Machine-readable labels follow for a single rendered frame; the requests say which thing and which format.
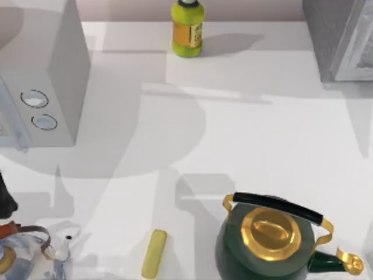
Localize grey cabinet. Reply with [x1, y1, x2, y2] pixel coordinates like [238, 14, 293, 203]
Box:
[302, 0, 373, 82]

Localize pale yellow stick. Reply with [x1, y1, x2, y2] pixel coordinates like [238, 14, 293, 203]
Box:
[141, 229, 168, 279]

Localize pale microwave oven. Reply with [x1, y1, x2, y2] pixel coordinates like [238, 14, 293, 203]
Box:
[0, 0, 90, 150]

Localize green and gold kettle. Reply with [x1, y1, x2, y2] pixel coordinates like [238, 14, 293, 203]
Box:
[214, 191, 364, 280]

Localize green bottle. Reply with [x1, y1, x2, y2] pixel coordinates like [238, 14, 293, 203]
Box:
[171, 0, 205, 58]

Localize small microwave knob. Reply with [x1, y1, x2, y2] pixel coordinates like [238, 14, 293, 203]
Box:
[31, 114, 58, 130]

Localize large microwave knob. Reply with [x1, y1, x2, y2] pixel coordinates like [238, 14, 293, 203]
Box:
[20, 89, 50, 109]

